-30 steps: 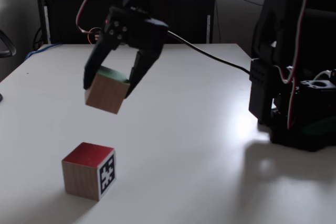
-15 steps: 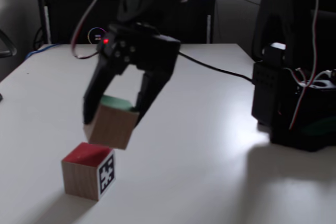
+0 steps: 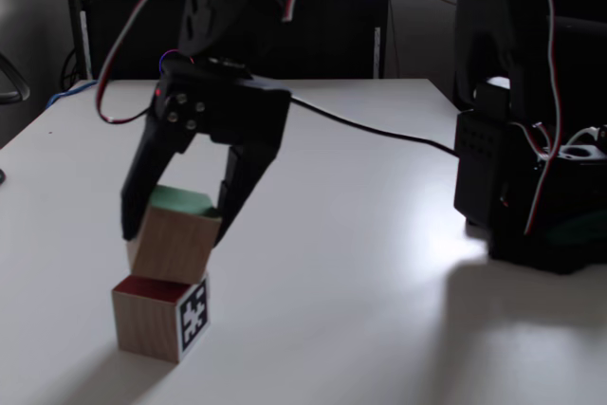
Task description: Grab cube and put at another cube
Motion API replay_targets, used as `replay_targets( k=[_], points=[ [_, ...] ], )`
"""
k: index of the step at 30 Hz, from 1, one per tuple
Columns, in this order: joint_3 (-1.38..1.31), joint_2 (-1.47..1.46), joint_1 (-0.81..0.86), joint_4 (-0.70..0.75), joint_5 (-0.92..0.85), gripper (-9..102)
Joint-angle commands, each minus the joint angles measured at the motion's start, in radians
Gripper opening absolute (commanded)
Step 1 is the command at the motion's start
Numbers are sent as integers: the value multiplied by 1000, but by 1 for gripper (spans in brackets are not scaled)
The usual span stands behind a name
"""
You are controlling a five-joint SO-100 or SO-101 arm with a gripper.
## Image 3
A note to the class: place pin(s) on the wooden cube with green face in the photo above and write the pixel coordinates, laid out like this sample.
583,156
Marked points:
175,244

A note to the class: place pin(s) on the wooden cube with red face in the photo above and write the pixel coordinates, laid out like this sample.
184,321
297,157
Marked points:
142,322

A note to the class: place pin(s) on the black cabinet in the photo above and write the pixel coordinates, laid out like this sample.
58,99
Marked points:
133,35

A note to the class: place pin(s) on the grey chair armrest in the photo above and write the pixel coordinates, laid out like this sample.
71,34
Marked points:
14,82

